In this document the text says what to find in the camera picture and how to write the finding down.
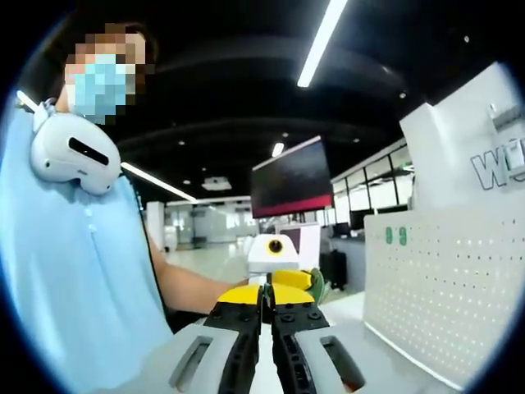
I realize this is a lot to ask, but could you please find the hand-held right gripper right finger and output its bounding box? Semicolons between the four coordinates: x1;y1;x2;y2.
270;282;451;394

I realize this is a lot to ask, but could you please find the person's torso in blue shirt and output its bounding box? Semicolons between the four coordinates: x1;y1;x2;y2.
0;107;176;394

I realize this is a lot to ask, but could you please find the black suitcase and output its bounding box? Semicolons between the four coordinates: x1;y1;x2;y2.
319;249;349;291

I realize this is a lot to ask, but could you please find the grey metal rail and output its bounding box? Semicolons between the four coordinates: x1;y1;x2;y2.
487;104;525;135

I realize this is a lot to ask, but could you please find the white cabinet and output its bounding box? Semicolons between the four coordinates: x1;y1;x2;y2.
275;221;322;272

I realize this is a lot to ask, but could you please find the white partition block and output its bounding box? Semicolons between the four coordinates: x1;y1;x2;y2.
399;61;525;215

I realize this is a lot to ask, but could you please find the ceiling light strip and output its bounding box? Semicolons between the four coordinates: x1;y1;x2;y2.
120;162;199;204
296;0;350;89

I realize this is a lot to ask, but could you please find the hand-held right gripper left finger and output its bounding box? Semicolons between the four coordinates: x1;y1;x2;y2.
137;284;264;394

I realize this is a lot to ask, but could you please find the dark hanging screen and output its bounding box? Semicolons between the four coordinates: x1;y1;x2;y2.
250;135;335;220

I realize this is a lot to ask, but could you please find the white perforated mounting plate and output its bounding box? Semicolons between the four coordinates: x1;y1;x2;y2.
363;204;525;393

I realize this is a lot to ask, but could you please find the white VR headset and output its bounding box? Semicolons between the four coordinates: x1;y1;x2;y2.
16;89;123;195

